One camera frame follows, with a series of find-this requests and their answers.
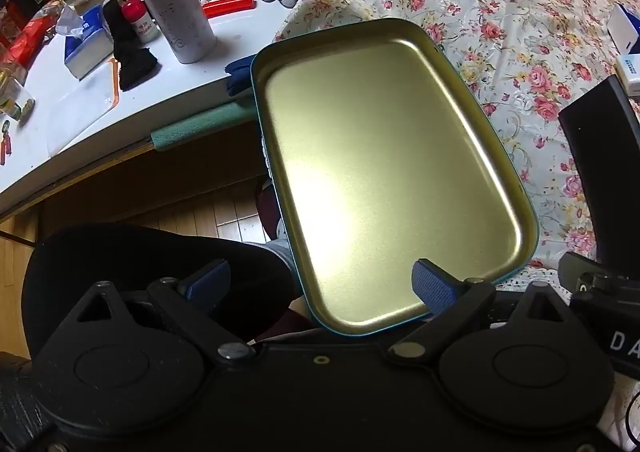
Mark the blue tissue box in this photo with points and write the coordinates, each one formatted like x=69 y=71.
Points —
x=87 y=50

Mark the floral bedspread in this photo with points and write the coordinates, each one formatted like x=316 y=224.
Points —
x=505 y=32

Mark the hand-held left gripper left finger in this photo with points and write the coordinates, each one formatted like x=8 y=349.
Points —
x=209 y=278

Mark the blue and white carton box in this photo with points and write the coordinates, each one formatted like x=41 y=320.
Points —
x=626 y=27

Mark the clear plastic folder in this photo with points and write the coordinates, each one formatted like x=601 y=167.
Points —
x=80 y=112

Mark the small white tissue pack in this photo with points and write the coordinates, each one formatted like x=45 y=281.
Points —
x=631 y=72

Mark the glass jar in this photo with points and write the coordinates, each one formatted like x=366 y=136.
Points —
x=17 y=100

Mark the navy blue cloth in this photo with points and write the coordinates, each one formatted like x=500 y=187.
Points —
x=241 y=80

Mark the black sock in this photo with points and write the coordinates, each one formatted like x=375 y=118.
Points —
x=129 y=52

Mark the small red-capped bottle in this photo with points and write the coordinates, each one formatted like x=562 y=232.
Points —
x=140 y=22

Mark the green foam edge guard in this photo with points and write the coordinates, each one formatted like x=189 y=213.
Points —
x=200 y=125

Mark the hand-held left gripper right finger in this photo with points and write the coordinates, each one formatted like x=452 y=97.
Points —
x=433 y=288

